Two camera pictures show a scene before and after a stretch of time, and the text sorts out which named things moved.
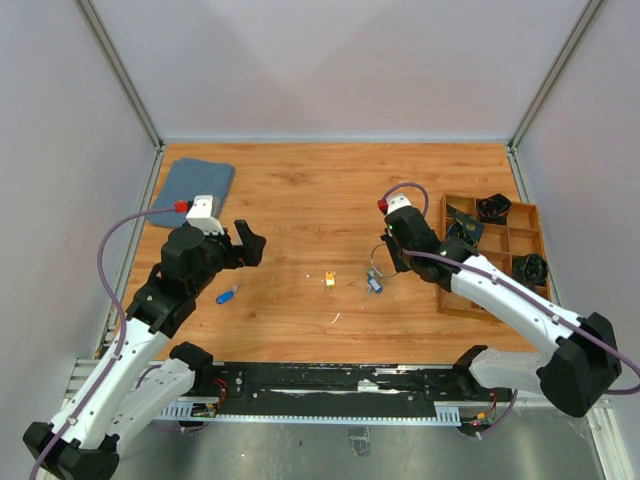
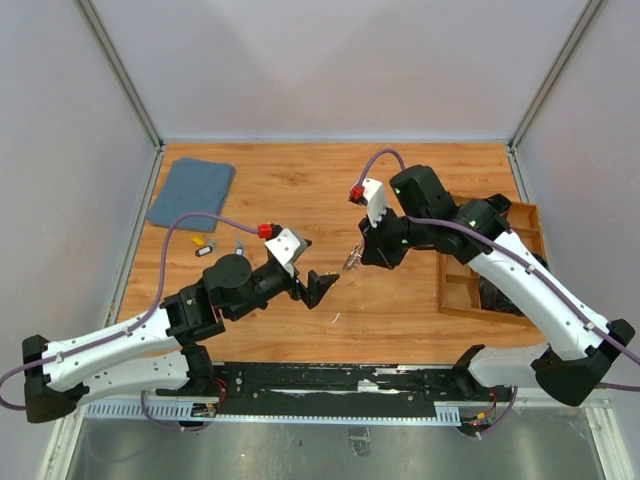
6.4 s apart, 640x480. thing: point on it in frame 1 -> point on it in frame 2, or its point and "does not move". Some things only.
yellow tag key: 330,279 does not move
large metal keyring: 371,259 -> 352,262
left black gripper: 238,256 -> 317,286
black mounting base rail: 329,387 does not move
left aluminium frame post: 90,15 does not move
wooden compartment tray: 522,234 does not move
